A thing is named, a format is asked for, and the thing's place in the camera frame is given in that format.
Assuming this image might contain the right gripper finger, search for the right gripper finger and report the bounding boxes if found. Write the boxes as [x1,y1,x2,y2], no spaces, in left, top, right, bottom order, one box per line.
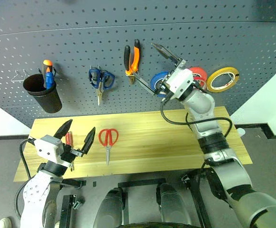
[134,74,159,96]
[151,43,183,67]

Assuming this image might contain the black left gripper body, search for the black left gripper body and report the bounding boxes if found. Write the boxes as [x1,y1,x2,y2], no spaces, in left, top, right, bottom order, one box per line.
[60,143,84,165]

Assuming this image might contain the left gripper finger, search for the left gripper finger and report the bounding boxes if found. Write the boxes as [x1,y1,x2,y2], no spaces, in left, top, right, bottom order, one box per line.
[53,119,74,143]
[79,126,96,155]

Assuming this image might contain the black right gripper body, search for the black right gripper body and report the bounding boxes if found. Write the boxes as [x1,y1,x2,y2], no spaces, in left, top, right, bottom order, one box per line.
[155,59,187,95]

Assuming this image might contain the blue tape roll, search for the blue tape roll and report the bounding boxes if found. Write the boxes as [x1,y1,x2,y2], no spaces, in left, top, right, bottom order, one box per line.
[150,70,171,98]

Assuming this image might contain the red tape roll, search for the red tape roll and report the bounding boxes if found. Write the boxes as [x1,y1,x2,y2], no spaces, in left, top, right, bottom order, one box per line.
[189,66,208,88]

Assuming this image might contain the grey metal pegboard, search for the grey metal pegboard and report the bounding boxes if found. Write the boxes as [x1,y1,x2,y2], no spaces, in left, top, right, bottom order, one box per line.
[0,0,276,122]

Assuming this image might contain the yellow tape roll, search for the yellow tape roll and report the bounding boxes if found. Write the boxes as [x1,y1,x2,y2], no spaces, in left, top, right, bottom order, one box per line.
[206,66,240,94]

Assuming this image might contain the black cup holder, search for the black cup holder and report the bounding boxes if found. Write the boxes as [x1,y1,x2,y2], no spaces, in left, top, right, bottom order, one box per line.
[22,74,63,114]

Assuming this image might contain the black baseboard strip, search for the black baseboard strip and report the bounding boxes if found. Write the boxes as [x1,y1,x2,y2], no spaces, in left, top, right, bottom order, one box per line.
[232,122,276,140]
[0,134,30,141]

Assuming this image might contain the dark rounded robot leg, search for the dark rounded robot leg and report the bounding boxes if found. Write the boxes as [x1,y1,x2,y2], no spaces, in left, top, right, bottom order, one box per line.
[92,187,125,228]
[156,182,193,228]

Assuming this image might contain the white shoe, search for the white shoe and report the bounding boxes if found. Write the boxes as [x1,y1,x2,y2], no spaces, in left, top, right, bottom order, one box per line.
[0,217,13,228]

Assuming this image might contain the small red handle pliers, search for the small red handle pliers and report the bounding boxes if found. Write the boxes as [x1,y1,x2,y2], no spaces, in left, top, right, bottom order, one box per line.
[64,131,75,172]

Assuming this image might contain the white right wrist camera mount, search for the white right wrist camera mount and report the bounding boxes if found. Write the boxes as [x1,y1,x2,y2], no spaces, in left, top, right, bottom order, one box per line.
[165,68,197,99]

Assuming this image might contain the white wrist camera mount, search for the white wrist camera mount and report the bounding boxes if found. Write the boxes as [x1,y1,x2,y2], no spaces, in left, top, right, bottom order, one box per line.
[165,68,197,99]
[34,134,64,165]

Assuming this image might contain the red handle scissors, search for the red handle scissors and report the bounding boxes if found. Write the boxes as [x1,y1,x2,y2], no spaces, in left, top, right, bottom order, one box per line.
[98,128,120,167]

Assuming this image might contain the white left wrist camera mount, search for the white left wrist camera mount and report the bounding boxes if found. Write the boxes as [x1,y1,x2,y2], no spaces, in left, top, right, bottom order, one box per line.
[34,134,64,165]

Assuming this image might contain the orange black handle pliers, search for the orange black handle pliers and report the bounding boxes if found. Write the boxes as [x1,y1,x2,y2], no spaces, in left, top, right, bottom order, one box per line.
[123,38,141,86]

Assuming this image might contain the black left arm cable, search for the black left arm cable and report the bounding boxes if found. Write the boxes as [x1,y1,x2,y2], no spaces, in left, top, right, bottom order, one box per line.
[14,137,37,220]

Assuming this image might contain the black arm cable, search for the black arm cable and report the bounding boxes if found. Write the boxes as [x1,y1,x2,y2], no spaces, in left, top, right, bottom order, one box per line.
[160,94,234,139]
[14,137,37,220]

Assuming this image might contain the blue handle scissors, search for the blue handle scissors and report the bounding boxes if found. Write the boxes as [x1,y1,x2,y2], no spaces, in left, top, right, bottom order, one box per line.
[88,66,116,106]

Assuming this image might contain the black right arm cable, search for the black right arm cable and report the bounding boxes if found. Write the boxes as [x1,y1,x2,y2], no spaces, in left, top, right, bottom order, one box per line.
[160,94,234,139]

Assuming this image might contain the blue handle screwdriver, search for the blue handle screwdriver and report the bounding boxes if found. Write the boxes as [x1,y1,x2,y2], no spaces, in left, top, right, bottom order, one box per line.
[45,71,55,91]

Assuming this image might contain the silver wire pegboard hook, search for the silver wire pegboard hook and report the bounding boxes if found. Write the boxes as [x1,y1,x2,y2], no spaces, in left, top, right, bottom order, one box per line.
[10,69,28,83]

